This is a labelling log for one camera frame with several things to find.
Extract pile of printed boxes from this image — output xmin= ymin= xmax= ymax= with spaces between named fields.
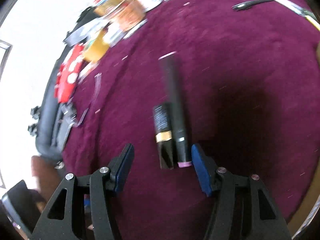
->
xmin=65 ymin=0 xmax=190 ymax=48

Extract yellow packet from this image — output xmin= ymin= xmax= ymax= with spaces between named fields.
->
xmin=84 ymin=34 xmax=110 ymax=63

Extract clear plastic strip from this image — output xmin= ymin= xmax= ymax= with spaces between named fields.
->
xmin=76 ymin=107 xmax=89 ymax=127
xmin=91 ymin=73 xmax=103 ymax=103

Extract black marker with pink cap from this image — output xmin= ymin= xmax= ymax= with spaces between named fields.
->
xmin=159 ymin=51 xmax=193 ymax=168

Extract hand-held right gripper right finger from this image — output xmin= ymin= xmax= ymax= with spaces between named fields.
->
xmin=191 ymin=144 xmax=293 ymax=240

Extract slim black pen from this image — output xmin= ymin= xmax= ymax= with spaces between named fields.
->
xmin=232 ymin=0 xmax=274 ymax=12

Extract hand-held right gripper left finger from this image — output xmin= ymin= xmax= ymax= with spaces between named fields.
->
xmin=31 ymin=144 xmax=135 ymax=240

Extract grey bag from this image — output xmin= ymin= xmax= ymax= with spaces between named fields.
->
xmin=29 ymin=80 xmax=78 ymax=161

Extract yellow pencil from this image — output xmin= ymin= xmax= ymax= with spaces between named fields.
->
xmin=304 ymin=11 xmax=320 ymax=30

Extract black lipstick tube gold band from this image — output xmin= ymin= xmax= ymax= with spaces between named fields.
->
xmin=152 ymin=102 xmax=175 ymax=170

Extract red packet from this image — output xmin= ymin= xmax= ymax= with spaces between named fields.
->
xmin=54 ymin=44 xmax=85 ymax=103

